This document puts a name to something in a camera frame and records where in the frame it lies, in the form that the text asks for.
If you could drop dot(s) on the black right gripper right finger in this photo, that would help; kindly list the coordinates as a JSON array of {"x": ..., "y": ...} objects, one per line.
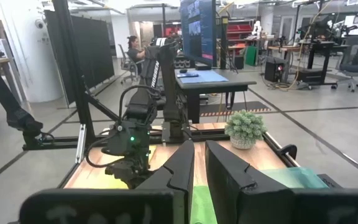
[{"x": 228, "y": 186}]

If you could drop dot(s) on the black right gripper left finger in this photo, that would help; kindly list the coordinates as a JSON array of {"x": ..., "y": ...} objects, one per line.
[{"x": 182, "y": 168}]

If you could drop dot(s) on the green microfiber towel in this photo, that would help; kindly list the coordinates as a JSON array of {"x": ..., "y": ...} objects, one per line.
[{"x": 202, "y": 205}]

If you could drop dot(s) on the yellow microfiber towel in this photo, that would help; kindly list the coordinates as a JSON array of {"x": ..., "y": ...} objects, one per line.
[{"x": 104, "y": 185}]

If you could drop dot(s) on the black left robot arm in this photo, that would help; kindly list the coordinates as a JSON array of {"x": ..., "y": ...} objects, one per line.
[{"x": 151, "y": 77}]

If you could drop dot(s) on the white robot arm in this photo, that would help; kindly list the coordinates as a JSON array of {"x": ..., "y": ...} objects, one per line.
[{"x": 256, "y": 29}]

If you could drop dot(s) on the teal translucent plastic basket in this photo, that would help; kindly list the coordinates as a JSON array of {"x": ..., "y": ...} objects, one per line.
[{"x": 294, "y": 179}]

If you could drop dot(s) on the artificial plant in patterned pot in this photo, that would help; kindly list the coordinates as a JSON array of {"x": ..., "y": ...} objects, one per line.
[{"x": 244, "y": 127}]

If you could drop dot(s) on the black table clamp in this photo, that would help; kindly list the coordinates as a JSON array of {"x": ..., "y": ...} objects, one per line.
[{"x": 287, "y": 151}]

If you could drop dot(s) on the hazard-striped floor mat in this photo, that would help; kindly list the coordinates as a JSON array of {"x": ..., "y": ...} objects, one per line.
[{"x": 244, "y": 107}]

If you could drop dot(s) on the grey office chair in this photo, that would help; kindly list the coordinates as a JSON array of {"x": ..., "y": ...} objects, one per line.
[{"x": 126, "y": 63}]

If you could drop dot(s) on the black computer mouse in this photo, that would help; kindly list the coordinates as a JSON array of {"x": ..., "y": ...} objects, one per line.
[{"x": 183, "y": 71}]

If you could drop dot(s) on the blue desk mat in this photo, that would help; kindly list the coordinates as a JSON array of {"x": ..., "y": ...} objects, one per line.
[{"x": 204, "y": 77}]

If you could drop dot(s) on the person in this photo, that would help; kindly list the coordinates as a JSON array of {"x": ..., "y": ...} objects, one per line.
[{"x": 134, "y": 53}]

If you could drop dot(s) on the black room partition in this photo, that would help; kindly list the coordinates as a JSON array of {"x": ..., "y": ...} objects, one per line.
[{"x": 92, "y": 46}]

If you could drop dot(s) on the black computer tower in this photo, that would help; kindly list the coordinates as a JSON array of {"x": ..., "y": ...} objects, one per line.
[{"x": 273, "y": 70}]

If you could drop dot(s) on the green bin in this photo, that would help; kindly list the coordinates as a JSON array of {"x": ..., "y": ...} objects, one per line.
[{"x": 250, "y": 56}]

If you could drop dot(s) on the large display screen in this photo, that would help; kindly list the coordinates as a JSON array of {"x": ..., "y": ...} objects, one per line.
[{"x": 197, "y": 31}]

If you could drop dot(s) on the red shelving unit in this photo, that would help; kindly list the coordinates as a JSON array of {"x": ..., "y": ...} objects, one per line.
[{"x": 239, "y": 31}]

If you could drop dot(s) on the black standing desk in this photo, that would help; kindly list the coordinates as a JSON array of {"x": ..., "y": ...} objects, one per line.
[{"x": 325, "y": 62}]

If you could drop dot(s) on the dark blue office chair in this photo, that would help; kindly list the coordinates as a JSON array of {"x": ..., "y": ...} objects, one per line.
[{"x": 356, "y": 68}]

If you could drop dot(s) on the silver aluminium bracket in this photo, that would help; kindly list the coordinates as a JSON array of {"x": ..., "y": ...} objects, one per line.
[{"x": 80, "y": 143}]

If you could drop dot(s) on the black aluminium table frame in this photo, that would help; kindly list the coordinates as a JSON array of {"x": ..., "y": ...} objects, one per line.
[{"x": 73, "y": 77}]

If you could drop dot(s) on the white security camera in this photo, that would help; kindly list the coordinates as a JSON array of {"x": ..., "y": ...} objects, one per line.
[{"x": 39, "y": 24}]

